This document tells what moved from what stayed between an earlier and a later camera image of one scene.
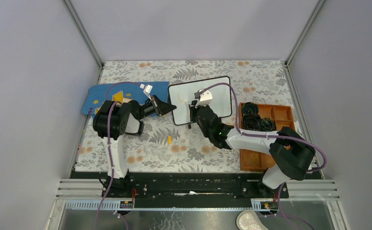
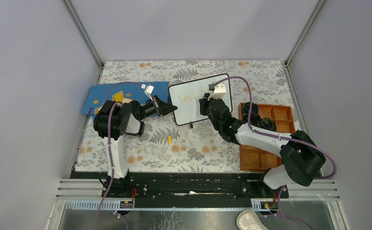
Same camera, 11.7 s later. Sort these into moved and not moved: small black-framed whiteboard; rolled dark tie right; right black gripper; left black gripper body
Moved: right black gripper
Not moved: left black gripper body; small black-framed whiteboard; rolled dark tie right
